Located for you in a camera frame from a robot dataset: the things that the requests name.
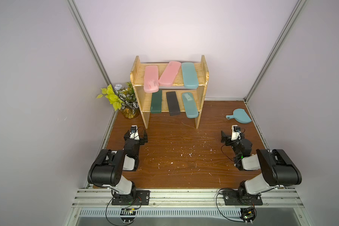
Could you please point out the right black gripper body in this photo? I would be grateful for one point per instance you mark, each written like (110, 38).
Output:
(224, 137)

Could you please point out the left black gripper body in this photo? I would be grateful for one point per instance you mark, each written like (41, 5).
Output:
(142, 137)

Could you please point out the dark green pencil case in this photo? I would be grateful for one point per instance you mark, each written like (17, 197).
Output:
(156, 102)

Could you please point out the black pencil case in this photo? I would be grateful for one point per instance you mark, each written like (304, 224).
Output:
(173, 104)

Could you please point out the light pink pencil case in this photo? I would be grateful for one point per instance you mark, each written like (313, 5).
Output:
(151, 79)

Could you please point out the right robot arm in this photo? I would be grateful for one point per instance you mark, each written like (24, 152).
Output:
(277, 169)

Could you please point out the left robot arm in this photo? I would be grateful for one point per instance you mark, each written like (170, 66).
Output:
(106, 171)

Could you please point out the teal pencil case lower shelf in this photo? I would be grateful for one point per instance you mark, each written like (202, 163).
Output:
(190, 105)

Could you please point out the teal pencil case shelf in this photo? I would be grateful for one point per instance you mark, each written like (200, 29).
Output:
(189, 74)
(190, 105)

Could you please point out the wooden two-tier shelf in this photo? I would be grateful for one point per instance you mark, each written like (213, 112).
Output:
(182, 86)

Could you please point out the teal pencil case upper shelf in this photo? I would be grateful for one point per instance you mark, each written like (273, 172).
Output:
(189, 74)

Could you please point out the teal dustpan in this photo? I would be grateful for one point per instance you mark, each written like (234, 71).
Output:
(240, 116)

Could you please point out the potted plant in glass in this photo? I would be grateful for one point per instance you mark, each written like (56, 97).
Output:
(122, 99)

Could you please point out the left circuit board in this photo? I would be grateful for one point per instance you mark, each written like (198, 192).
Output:
(127, 215)

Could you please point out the circuit board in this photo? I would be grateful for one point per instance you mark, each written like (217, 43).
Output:
(248, 215)
(127, 215)

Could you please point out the right circuit board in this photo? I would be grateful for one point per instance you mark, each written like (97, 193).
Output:
(248, 215)

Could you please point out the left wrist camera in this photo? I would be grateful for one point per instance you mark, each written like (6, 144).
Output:
(134, 132)

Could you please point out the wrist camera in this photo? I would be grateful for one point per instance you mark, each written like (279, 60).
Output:
(236, 133)
(134, 132)

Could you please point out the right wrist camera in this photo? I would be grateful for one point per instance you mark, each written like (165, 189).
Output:
(236, 133)

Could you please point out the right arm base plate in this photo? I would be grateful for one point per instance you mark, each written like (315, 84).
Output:
(233, 197)

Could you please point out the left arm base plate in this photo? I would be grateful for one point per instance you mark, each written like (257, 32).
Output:
(140, 197)

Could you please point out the aluminium rail frame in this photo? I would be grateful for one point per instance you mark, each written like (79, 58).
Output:
(182, 203)

